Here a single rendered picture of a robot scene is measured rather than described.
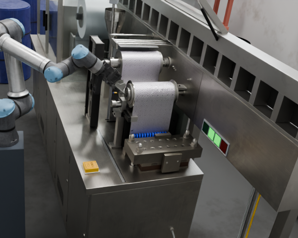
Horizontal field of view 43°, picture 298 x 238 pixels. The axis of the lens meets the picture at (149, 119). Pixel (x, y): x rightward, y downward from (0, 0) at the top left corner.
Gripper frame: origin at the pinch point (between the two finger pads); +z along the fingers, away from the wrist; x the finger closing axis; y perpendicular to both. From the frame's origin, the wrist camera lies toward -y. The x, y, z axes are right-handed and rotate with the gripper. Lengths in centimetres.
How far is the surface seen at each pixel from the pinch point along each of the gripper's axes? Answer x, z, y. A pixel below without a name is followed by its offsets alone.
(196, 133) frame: 5, 65, 10
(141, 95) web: -8.2, 5.0, 6.6
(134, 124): -8.4, 14.8, -8.2
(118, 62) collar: 20.0, -4.1, 9.8
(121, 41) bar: 25.2, -8.7, 19.4
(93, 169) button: -21.4, 6.6, -37.3
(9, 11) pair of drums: 299, -10, -49
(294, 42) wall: 206, 260, 173
